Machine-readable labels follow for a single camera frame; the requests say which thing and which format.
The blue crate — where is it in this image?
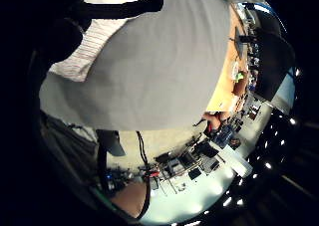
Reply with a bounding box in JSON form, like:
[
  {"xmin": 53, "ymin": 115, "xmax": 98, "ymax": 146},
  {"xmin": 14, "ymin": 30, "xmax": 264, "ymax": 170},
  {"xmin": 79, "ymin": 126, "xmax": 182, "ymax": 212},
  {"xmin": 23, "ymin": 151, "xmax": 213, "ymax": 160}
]
[{"xmin": 213, "ymin": 123, "xmax": 236, "ymax": 146}]

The black office chair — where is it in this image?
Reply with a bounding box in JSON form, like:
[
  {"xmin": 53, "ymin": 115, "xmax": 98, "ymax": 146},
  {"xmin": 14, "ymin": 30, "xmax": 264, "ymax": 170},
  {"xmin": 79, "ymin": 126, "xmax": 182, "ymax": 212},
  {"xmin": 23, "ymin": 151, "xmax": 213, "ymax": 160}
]
[{"xmin": 254, "ymin": 27, "xmax": 296, "ymax": 102}]

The white red striped cloth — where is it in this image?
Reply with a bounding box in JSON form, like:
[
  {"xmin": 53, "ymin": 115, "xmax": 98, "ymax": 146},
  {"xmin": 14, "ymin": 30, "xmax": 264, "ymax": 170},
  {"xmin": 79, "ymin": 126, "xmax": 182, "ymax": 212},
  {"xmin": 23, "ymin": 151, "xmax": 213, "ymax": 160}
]
[{"xmin": 49, "ymin": 0, "xmax": 153, "ymax": 84}]

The black monitor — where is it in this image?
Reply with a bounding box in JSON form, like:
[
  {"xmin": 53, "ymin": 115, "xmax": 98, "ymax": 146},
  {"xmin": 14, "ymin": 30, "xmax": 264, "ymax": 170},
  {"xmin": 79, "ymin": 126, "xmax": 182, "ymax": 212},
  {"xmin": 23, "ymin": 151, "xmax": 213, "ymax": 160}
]
[{"xmin": 233, "ymin": 26, "xmax": 245, "ymax": 60}]

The orange wooden desk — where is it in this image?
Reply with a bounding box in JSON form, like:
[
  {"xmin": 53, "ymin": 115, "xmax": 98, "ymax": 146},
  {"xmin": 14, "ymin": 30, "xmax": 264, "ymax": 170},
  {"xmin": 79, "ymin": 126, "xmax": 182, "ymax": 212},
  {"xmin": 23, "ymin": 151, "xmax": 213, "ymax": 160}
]
[{"xmin": 205, "ymin": 3, "xmax": 250, "ymax": 113}]

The the person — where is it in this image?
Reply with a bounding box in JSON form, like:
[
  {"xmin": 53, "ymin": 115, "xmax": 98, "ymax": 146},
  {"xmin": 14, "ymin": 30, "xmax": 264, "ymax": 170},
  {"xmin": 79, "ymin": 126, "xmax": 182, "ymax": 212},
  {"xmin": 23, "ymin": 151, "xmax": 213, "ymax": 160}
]
[{"xmin": 39, "ymin": 112, "xmax": 127, "ymax": 204}]

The black box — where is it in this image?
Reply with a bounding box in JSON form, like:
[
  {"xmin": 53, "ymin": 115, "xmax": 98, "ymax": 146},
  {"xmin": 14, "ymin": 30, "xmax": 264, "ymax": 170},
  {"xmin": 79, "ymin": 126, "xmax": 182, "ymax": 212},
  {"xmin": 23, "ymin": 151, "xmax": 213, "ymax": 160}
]
[{"xmin": 193, "ymin": 140, "xmax": 219, "ymax": 159}]

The black cable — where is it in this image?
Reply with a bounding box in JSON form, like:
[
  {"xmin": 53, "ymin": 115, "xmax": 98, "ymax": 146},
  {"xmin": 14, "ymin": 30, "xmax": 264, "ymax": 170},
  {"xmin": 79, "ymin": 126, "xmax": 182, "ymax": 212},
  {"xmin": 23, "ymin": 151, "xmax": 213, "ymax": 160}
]
[{"xmin": 135, "ymin": 129, "xmax": 153, "ymax": 220}]

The grey equipment box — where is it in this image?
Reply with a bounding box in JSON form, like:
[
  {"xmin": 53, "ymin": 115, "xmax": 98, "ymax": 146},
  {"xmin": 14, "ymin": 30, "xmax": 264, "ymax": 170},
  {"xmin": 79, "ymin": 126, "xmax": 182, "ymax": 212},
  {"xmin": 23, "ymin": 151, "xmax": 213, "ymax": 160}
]
[{"xmin": 198, "ymin": 155, "xmax": 221, "ymax": 174}]

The small black case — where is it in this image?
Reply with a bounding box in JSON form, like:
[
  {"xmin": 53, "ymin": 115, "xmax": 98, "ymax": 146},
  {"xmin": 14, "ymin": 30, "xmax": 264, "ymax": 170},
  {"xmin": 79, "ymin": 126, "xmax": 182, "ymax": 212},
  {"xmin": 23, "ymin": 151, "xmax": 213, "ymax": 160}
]
[{"xmin": 187, "ymin": 167, "xmax": 203, "ymax": 181}]

